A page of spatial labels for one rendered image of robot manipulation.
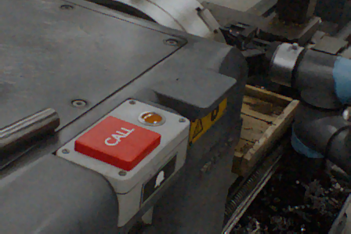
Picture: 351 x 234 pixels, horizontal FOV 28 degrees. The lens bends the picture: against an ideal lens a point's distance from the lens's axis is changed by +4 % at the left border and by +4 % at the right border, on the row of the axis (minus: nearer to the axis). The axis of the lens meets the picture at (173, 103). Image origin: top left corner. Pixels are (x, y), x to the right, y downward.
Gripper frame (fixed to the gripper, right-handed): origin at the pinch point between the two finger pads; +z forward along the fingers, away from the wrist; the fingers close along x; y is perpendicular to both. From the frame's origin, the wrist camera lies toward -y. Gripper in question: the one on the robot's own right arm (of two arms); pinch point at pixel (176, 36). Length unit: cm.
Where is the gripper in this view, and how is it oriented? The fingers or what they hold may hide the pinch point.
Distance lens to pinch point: 135.5
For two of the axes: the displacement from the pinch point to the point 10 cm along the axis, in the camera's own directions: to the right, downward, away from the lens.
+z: -8.8, -3.1, 3.7
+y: 4.7, -3.8, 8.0
